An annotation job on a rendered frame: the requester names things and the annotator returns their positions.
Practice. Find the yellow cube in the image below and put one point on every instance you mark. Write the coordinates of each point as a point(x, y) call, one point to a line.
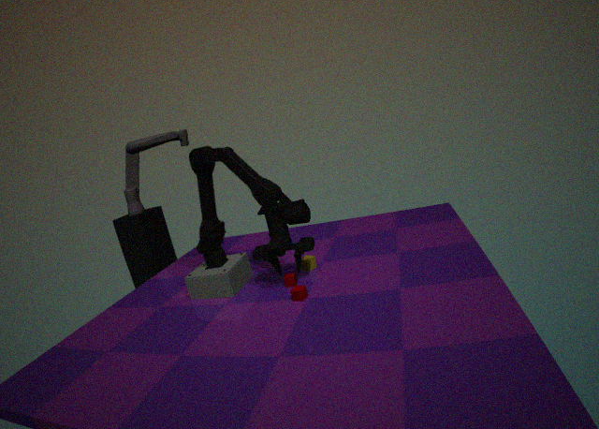
point(308, 263)

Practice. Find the red cube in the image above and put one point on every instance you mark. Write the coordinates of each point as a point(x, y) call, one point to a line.
point(290, 280)
point(299, 293)

